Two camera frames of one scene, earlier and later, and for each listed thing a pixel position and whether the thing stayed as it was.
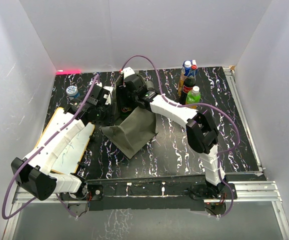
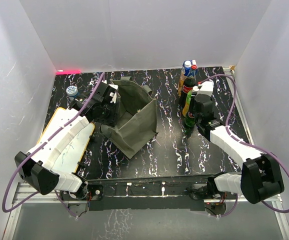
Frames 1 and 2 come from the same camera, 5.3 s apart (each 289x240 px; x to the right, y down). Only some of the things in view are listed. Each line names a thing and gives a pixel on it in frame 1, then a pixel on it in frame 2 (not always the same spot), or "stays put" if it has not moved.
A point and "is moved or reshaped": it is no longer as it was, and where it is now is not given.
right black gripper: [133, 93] -> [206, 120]
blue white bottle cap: [71, 90] stays put
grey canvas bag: [133, 132] stays put
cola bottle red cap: [189, 83] stays put
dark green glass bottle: [125, 109] is moved or reshaped
